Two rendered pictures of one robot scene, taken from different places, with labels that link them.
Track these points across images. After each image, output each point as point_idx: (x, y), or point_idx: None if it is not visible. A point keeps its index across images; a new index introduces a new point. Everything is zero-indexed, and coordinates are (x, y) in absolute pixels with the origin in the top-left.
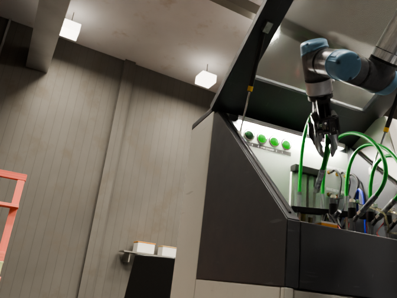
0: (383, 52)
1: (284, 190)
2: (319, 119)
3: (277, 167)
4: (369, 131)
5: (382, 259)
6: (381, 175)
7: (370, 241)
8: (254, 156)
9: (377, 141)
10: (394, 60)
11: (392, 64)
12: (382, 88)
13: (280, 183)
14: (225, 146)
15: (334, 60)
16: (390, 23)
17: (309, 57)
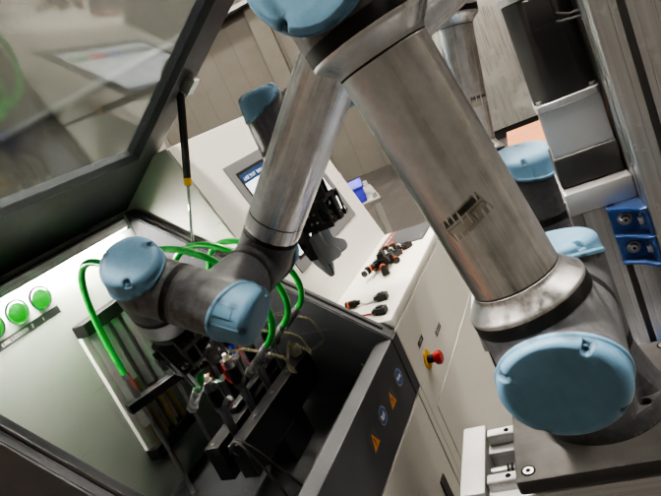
0: (279, 235)
1: (89, 377)
2: (194, 365)
3: (54, 352)
4: (150, 178)
5: (353, 473)
6: (215, 257)
7: (337, 470)
8: (77, 464)
9: (174, 195)
10: (298, 236)
11: (296, 243)
12: (284, 277)
13: (77, 373)
14: None
15: (231, 329)
16: (275, 181)
17: (145, 304)
